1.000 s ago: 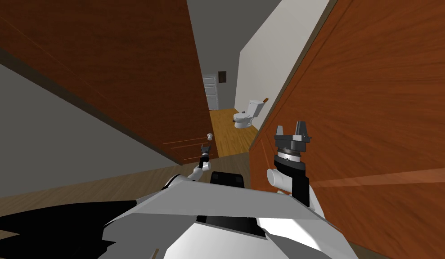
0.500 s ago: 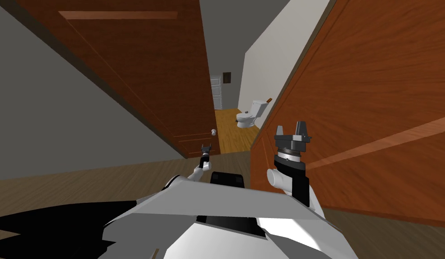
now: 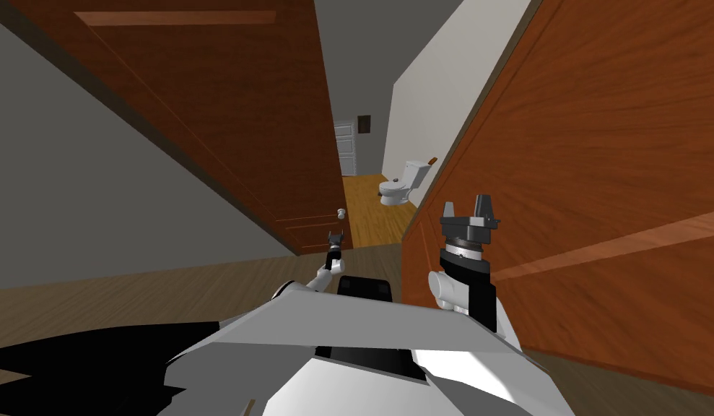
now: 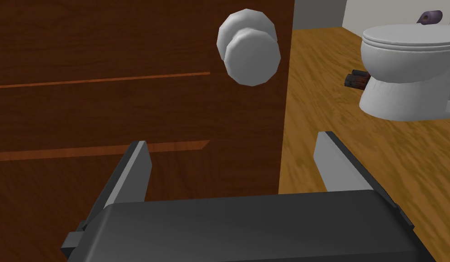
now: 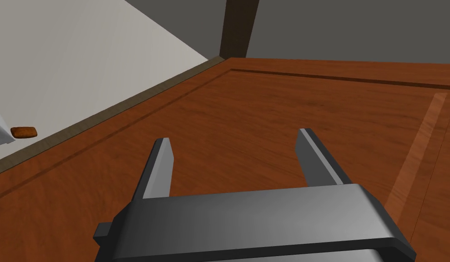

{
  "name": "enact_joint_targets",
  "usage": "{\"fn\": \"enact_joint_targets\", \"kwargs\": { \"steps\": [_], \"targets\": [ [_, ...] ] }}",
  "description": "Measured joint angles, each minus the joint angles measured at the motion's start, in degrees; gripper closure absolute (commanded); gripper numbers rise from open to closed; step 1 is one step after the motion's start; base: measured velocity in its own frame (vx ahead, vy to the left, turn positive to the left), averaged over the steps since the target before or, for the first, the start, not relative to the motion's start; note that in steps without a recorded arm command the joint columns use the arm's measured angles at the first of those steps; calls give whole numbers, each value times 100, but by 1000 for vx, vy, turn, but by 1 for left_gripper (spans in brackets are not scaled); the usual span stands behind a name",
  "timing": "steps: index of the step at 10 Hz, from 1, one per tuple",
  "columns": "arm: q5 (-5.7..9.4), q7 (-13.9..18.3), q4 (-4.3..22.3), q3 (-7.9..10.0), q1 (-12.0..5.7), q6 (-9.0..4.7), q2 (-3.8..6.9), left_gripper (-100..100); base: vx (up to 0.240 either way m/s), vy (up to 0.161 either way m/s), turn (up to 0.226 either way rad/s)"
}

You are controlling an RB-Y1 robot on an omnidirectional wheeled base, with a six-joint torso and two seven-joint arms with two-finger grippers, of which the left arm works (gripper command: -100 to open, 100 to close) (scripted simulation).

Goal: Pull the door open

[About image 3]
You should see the brown wooden door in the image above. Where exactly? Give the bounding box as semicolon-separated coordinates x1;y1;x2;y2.
401;0;714;401
3;0;355;256

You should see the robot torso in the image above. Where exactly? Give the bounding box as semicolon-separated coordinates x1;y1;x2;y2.
162;276;572;416

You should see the white panelled door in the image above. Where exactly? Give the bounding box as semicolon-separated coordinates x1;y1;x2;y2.
334;119;358;178

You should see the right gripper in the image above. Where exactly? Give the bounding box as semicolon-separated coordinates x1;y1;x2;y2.
440;194;502;248

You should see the white toilet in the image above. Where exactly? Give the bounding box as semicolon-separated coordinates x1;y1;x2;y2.
379;160;433;208

